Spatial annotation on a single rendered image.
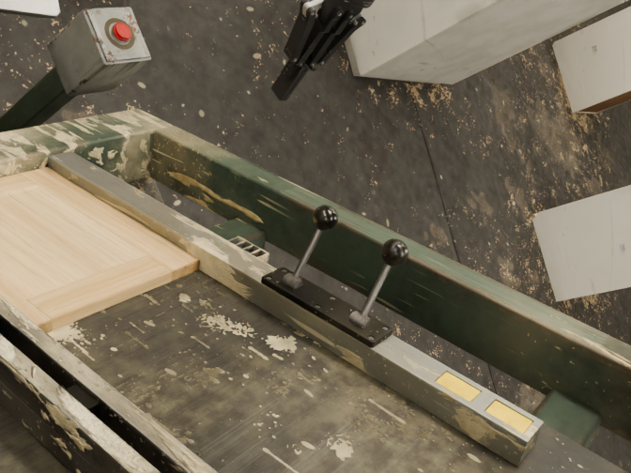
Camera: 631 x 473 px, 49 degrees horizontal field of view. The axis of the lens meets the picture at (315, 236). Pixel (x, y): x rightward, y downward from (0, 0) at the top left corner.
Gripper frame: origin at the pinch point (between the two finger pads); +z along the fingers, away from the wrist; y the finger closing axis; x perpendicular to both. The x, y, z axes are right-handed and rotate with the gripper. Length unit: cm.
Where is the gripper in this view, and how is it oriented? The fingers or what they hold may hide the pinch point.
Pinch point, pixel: (289, 78)
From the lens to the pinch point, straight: 112.9
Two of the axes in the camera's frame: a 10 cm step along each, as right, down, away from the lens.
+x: -5.2, -7.8, 3.6
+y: 6.7, -1.0, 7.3
